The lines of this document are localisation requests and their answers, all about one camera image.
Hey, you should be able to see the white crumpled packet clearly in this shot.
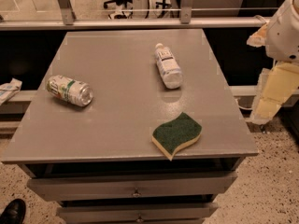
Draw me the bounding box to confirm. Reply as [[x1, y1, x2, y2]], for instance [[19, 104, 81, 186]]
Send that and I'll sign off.
[[0, 78, 22, 105]]

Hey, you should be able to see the grey drawer cabinet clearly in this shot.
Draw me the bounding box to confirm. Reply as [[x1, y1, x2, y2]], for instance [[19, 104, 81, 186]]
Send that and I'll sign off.
[[0, 28, 260, 224]]

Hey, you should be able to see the grey drawer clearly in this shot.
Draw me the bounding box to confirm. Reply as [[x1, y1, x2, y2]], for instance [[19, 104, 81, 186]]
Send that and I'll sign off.
[[27, 172, 237, 201], [57, 203, 218, 224]]

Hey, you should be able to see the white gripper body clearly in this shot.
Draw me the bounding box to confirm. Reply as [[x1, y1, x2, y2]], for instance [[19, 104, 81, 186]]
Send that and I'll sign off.
[[265, 0, 299, 63]]

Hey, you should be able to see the green white 7up can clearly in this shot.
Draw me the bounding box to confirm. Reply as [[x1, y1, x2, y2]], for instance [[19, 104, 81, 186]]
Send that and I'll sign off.
[[46, 75, 93, 107]]

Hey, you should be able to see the metal railing frame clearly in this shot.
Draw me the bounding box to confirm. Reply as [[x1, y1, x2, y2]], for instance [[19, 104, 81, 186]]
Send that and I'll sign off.
[[0, 0, 269, 30]]

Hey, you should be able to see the black shoe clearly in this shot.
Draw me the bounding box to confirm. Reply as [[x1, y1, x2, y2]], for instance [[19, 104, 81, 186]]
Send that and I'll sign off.
[[0, 199, 26, 224]]

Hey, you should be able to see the white plastic bottle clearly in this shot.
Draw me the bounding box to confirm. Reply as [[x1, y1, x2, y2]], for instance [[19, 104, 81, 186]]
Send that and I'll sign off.
[[155, 43, 183, 89]]

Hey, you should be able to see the green yellow sponge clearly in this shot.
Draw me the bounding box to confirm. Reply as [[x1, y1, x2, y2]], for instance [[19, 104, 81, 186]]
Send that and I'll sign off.
[[151, 112, 202, 161]]

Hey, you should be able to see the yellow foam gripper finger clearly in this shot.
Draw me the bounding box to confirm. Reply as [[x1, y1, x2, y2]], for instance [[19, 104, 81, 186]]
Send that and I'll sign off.
[[249, 62, 299, 124], [247, 23, 268, 48]]

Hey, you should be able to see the upper grey drawer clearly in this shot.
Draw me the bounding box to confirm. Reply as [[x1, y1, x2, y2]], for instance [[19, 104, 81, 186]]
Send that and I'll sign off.
[[27, 172, 237, 201]]

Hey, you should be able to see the lower grey drawer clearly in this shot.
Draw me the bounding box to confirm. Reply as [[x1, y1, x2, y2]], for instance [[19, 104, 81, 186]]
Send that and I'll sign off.
[[57, 203, 218, 224]]

